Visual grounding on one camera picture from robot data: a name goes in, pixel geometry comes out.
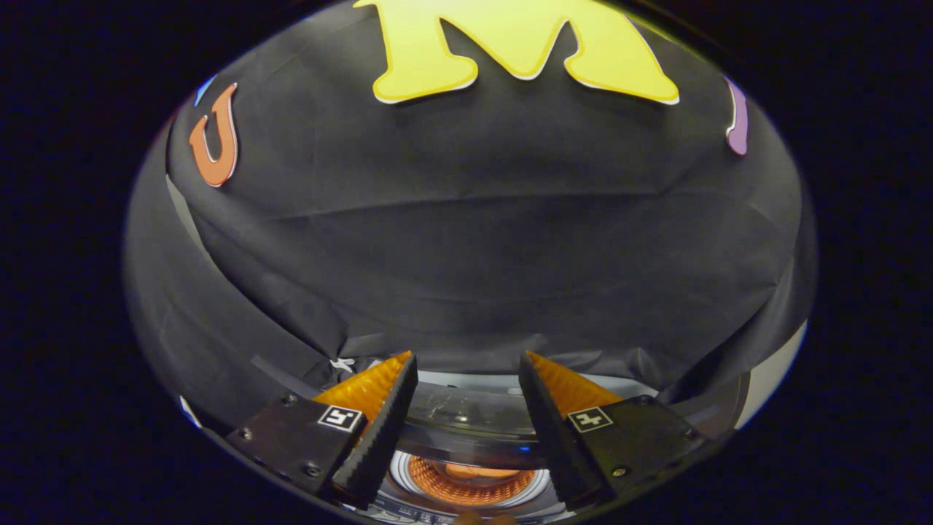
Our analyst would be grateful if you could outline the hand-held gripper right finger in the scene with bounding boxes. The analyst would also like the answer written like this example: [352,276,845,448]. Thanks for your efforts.
[519,350,708,511]

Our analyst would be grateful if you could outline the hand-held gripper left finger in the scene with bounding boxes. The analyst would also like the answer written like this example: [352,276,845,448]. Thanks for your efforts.
[225,350,420,510]

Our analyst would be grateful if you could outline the grey washing machine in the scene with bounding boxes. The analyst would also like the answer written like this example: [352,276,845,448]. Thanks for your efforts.
[251,355,752,525]

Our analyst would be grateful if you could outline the orange polo shirt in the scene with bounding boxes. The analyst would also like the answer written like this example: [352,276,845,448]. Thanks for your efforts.
[419,458,529,504]

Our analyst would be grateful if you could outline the dark washing machine lid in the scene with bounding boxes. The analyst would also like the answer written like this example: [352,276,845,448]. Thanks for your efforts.
[394,368,730,522]

